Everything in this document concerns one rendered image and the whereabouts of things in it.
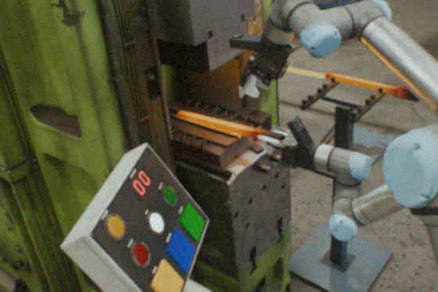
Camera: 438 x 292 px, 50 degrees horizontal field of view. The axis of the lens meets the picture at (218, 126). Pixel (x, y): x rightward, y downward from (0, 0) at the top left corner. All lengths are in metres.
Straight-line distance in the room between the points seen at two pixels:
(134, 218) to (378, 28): 0.66
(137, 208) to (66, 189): 0.75
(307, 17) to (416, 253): 1.80
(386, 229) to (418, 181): 1.95
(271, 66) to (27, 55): 0.78
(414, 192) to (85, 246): 0.61
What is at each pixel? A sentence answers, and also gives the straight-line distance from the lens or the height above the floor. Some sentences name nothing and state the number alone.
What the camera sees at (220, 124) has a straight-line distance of 1.61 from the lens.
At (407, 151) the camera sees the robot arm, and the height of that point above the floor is 1.38.
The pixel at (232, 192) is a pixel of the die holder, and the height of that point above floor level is 0.87.
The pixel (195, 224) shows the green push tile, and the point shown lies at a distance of 1.23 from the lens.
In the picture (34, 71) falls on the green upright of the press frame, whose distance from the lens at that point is 1.60.
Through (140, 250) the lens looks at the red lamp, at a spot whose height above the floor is 1.10.
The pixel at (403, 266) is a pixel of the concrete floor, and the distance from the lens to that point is 2.56.
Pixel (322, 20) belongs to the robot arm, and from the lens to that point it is 1.03.
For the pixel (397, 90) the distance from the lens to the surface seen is 1.98.
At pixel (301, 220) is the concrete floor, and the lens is 2.74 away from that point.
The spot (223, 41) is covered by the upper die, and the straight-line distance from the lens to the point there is 1.41.
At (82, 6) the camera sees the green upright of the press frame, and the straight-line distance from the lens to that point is 1.22.
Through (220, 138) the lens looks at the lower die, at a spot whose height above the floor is 0.99.
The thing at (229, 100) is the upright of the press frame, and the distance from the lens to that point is 1.88.
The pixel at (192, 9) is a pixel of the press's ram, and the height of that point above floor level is 1.47.
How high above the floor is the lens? 1.80
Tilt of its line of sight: 30 degrees down
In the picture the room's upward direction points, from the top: 6 degrees counter-clockwise
